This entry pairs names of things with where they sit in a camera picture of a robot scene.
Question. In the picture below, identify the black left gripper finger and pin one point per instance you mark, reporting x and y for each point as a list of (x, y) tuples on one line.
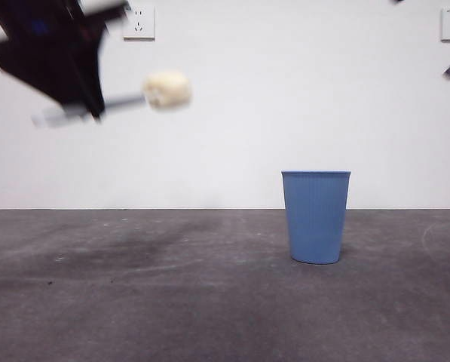
[(90, 68), (43, 64)]

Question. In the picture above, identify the blue ribbed plastic cup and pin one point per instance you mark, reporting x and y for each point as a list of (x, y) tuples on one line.
[(315, 218)]

